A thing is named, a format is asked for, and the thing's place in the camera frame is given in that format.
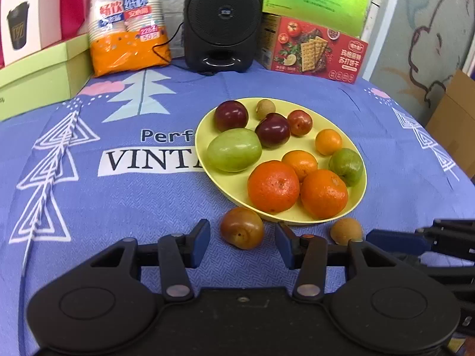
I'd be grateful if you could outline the white cup box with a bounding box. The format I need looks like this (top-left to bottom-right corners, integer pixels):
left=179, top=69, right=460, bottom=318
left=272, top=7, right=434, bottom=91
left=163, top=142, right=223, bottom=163
left=1, top=0, right=62, bottom=65

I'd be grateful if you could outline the red cracker box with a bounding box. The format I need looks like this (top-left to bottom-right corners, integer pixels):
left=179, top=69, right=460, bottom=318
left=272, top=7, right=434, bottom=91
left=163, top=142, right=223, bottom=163
left=256, top=14, right=368, bottom=84

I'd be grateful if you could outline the tan longan fruit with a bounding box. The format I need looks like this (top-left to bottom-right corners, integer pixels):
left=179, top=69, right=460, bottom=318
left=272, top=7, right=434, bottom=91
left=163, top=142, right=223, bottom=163
left=255, top=99, right=275, bottom=120

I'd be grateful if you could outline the cardboard box on floor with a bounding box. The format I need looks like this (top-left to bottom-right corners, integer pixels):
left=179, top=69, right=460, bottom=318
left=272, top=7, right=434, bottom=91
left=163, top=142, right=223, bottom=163
left=426, top=70, right=475, bottom=178

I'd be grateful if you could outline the black loudspeaker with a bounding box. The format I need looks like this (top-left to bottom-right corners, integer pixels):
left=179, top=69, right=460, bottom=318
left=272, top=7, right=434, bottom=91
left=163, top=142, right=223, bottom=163
left=183, top=0, right=263, bottom=73

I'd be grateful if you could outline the paper cups package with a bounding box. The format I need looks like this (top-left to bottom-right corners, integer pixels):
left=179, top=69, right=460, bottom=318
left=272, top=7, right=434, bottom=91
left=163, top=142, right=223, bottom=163
left=88, top=0, right=172, bottom=77

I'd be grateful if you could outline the dark red plum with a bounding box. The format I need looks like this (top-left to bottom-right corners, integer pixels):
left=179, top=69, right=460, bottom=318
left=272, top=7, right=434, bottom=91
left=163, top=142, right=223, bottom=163
left=255, top=112, right=291, bottom=149

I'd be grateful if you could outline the green shoe box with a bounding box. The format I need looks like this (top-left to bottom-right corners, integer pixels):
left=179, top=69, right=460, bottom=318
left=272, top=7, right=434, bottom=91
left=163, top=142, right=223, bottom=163
left=0, top=35, right=94, bottom=120

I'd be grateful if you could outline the black speaker cable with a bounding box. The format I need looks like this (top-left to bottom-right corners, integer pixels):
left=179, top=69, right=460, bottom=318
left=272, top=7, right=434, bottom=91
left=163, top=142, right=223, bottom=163
left=151, top=21, right=217, bottom=77

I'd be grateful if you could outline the brown green round fruit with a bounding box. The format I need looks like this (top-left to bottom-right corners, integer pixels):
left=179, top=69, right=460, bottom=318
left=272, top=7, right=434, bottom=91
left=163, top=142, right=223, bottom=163
left=220, top=207, right=265, bottom=250

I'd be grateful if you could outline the tan kiwi-like fruit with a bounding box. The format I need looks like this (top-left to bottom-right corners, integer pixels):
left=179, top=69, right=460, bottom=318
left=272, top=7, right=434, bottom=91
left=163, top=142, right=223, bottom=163
left=330, top=218, right=364, bottom=246

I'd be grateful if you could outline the dark purple plum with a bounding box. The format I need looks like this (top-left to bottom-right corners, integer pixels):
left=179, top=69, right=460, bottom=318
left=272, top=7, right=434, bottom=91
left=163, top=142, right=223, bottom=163
left=213, top=101, right=249, bottom=132

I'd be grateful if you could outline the small green apple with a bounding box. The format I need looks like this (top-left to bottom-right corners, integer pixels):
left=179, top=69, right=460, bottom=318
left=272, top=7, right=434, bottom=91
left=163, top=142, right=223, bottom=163
left=328, top=148, right=364, bottom=187

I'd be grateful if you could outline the yellow plastic plate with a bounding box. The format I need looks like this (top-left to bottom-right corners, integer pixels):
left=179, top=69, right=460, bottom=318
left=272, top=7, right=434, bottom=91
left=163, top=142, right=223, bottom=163
left=194, top=96, right=369, bottom=227

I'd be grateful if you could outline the red tomato-like fruit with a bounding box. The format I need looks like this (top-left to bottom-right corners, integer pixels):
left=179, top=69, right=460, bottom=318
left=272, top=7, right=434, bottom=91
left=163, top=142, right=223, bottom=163
left=287, top=109, right=313, bottom=137

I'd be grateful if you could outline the large green mango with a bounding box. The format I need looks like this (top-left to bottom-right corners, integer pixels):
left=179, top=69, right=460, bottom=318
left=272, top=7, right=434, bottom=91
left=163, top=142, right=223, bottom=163
left=205, top=128, right=262, bottom=173

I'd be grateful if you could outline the magenta paper bag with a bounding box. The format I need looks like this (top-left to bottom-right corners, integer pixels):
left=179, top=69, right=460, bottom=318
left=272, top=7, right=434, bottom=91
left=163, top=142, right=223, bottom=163
left=60, top=0, right=85, bottom=40

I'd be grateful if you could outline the small yellow orange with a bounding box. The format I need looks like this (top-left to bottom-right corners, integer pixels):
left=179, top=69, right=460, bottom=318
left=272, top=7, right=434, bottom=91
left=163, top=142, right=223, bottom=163
left=315, top=129, right=342, bottom=156

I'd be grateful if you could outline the large orange tangerine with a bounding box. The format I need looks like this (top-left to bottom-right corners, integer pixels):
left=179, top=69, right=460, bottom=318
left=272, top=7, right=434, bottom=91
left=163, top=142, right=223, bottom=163
left=300, top=170, right=349, bottom=220

